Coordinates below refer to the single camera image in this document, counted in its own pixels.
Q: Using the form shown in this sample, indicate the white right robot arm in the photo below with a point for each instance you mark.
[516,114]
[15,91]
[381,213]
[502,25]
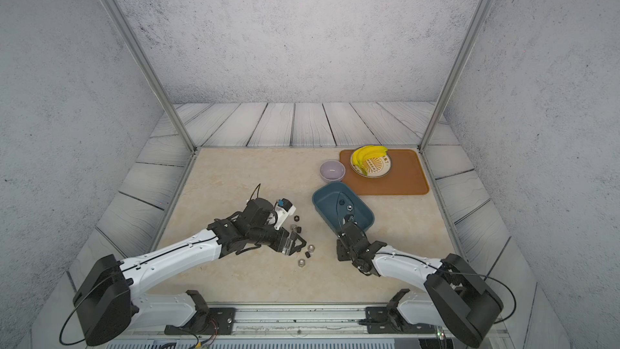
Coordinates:
[457,299]

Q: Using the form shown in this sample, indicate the lilac grey bowl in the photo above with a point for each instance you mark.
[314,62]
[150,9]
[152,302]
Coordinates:
[332,171]

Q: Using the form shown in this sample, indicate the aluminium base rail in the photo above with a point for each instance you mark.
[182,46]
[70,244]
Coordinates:
[319,321]

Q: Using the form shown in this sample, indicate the teal plastic storage box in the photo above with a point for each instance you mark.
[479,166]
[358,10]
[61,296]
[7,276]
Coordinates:
[326,203]

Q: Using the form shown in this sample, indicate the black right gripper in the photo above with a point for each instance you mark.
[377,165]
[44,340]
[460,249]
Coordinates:
[340,253]

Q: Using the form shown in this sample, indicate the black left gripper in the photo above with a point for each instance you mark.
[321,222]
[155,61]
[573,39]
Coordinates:
[289,249]

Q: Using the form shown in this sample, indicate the aluminium frame post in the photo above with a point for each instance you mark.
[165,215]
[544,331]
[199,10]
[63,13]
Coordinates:
[477,22]
[138,54]

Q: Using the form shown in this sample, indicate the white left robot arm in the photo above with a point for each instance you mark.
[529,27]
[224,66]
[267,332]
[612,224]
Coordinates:
[114,296]

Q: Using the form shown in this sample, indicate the aluminium frame post left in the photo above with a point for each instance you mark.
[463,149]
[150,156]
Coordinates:
[138,54]

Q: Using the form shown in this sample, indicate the brown plastic tray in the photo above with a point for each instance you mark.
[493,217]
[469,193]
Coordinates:
[399,173]

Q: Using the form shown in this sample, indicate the yellow banana bunch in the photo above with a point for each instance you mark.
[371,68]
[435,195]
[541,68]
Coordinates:
[362,155]

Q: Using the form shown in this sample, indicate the aluminium frame post right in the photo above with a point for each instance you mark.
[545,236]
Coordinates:
[477,22]

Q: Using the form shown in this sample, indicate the patterned ceramic plate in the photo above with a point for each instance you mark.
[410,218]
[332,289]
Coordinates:
[377,167]

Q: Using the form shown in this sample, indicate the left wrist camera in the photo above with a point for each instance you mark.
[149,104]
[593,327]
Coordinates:
[283,209]

